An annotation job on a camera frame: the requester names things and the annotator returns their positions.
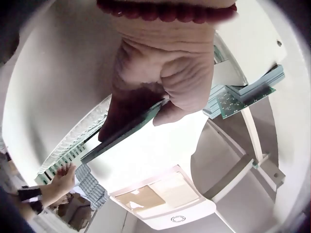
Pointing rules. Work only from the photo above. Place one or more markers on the person's left hand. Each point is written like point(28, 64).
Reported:
point(155, 48)

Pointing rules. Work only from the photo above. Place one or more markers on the person's right hand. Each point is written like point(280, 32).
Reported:
point(63, 185)

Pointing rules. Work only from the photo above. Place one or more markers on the person's right fingers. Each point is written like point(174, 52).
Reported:
point(66, 168)

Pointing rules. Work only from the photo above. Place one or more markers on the person's left thumb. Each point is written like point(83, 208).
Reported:
point(126, 109)

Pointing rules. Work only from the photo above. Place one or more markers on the person's left fingers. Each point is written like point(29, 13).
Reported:
point(184, 97)

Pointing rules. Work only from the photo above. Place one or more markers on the row of green circuit boards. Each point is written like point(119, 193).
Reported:
point(63, 161)

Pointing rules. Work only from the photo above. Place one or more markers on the stack of grey foam trays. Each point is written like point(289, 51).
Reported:
point(93, 187)

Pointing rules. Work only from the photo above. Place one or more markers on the clear bubble wrap sheet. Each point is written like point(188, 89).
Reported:
point(80, 136)

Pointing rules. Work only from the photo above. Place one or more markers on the black wrist band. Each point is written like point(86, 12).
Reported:
point(30, 197)

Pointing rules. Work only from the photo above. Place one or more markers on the green circuit board with holes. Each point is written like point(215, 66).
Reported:
point(233, 104)

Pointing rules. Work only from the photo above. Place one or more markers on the stack of blue-grey trays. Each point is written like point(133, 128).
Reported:
point(257, 85)

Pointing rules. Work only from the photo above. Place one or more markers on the white metal frame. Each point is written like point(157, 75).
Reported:
point(245, 36)

